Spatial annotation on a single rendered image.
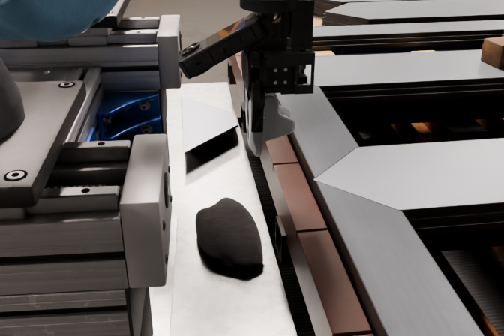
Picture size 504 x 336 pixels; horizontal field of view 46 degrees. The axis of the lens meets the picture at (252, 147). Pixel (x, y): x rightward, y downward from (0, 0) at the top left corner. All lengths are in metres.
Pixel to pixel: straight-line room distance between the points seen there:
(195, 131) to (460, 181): 0.61
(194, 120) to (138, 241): 0.82
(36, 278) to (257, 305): 0.39
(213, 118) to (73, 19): 0.95
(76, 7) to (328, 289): 0.42
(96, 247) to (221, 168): 0.69
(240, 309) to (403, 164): 0.31
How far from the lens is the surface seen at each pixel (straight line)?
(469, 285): 1.17
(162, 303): 0.87
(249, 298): 0.87
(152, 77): 0.98
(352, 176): 0.84
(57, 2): 0.38
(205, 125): 1.29
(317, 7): 1.89
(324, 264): 0.70
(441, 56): 1.39
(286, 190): 0.84
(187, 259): 0.95
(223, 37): 0.71
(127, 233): 0.52
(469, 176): 0.88
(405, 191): 0.82
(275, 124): 0.76
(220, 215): 1.00
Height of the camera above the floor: 1.25
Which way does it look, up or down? 27 degrees down
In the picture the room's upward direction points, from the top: straight up
